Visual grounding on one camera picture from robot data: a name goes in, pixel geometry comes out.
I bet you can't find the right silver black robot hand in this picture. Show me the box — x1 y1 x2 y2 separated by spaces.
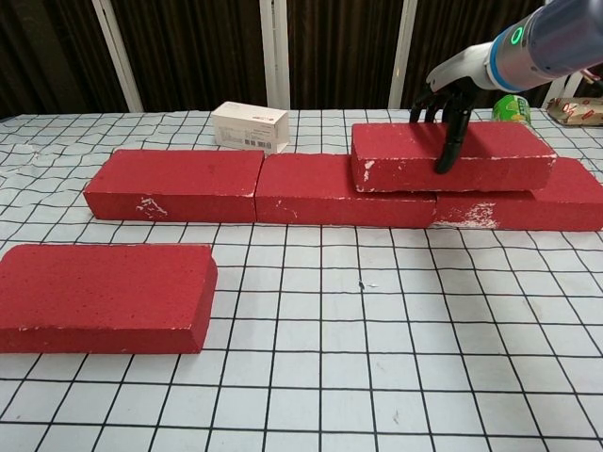
409 42 496 175

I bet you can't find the red brick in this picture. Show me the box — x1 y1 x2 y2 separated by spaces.
431 157 603 233
253 153 439 228
83 149 266 222
0 243 219 355
350 121 558 193

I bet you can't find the green drink bottle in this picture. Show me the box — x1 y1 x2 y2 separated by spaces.
491 93 531 126

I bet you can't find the brown cream snack wrapper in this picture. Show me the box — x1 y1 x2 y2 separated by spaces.
546 96 603 128

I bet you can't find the small white cardboard box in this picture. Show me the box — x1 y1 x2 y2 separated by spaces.
210 101 290 154

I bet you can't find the white black checkered tablecloth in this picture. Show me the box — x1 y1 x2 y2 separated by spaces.
0 107 603 452

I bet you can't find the white metal frame pole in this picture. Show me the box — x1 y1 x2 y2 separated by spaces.
91 0 145 113
541 73 586 109
259 0 291 110
388 0 418 110

